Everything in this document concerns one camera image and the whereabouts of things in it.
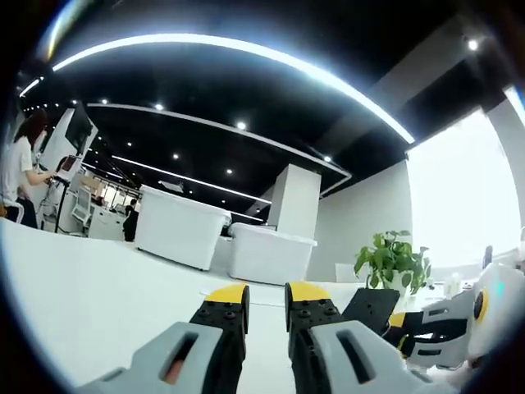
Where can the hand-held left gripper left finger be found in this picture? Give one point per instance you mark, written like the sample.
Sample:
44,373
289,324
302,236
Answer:
172,361

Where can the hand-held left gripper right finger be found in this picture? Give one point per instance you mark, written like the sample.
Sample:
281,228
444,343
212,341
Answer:
361,363

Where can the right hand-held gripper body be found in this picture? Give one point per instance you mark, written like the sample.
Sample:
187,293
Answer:
500,312

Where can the black fixed fixture clamp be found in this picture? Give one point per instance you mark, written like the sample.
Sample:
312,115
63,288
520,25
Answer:
369,308

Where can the white desk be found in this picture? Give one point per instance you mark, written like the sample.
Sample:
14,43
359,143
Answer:
102,295

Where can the potted green plant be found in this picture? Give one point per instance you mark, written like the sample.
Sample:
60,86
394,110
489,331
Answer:
389,254

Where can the white chair back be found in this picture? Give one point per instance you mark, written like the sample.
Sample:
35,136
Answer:
344,273

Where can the wide window with blinds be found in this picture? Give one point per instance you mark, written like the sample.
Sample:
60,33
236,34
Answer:
459,197

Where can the large white storage bin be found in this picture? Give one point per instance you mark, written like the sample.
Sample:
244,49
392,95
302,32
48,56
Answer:
176,234

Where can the small white storage bin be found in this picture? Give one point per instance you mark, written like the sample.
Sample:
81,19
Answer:
270,256

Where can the white office chair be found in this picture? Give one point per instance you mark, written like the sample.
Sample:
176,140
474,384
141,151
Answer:
83,201

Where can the small workstation screen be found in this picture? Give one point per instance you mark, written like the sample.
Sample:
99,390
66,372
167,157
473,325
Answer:
68,165

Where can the black display on white column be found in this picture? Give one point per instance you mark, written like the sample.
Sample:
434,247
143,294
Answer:
78,127

